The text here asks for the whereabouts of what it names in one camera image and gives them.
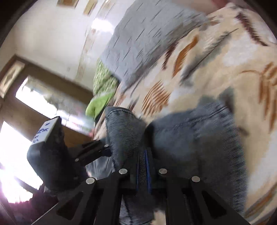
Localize grey washed denim pants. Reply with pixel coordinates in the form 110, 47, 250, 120
86, 101, 247, 224

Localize wooden stained glass door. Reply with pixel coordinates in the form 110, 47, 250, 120
1, 56, 94, 203

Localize green patterned folded blanket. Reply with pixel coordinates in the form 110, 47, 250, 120
86, 59, 119, 122

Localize leaf print bed blanket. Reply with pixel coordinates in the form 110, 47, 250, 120
91, 2, 277, 225

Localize grey quilted pillow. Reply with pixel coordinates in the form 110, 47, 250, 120
100, 1, 208, 90

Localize beige wall switch plate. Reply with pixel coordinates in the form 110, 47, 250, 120
57, 0, 98, 15

